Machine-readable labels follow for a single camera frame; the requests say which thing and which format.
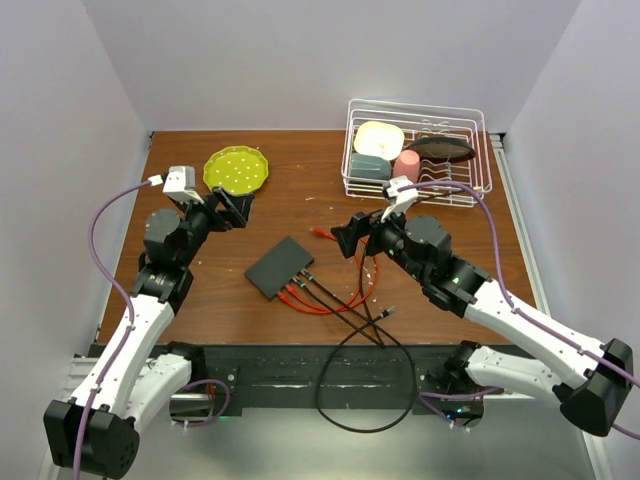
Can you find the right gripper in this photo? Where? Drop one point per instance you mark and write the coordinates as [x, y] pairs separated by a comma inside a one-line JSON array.
[[359, 226]]

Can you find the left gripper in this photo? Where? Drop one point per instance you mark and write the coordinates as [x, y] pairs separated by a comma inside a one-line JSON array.
[[238, 204]]

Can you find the black network switch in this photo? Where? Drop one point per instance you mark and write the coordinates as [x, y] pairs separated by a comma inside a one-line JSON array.
[[273, 271]]

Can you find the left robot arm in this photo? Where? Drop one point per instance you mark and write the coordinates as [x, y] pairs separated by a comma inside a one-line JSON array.
[[97, 430]]

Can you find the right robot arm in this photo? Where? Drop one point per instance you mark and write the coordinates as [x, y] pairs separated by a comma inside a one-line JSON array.
[[588, 379]]

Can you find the yellow-green plate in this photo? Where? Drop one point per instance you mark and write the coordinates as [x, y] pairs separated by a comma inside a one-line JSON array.
[[237, 169]]

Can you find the grey-green cup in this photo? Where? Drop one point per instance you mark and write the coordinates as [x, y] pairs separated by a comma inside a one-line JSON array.
[[369, 168]]

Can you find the pink cup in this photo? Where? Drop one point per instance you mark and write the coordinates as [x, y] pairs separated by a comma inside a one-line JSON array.
[[407, 164]]

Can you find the cream square bowl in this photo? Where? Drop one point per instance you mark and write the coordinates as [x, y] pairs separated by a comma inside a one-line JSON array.
[[379, 139]]

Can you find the dark brown plate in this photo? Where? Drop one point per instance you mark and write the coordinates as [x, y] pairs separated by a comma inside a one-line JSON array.
[[440, 149]]

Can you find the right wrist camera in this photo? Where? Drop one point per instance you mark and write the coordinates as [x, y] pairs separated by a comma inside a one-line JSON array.
[[401, 194]]

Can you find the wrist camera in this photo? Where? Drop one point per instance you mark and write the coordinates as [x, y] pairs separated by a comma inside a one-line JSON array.
[[401, 194], [180, 185]]

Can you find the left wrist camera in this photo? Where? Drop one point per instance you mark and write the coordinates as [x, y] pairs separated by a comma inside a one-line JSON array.
[[180, 185]]

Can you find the white wire dish rack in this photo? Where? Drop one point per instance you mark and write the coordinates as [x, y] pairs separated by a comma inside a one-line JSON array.
[[416, 121]]

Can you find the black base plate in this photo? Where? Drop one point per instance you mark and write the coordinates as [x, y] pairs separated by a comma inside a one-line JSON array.
[[310, 376]]

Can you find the aluminium frame rail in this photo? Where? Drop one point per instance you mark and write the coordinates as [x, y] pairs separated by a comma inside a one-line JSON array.
[[595, 447]]

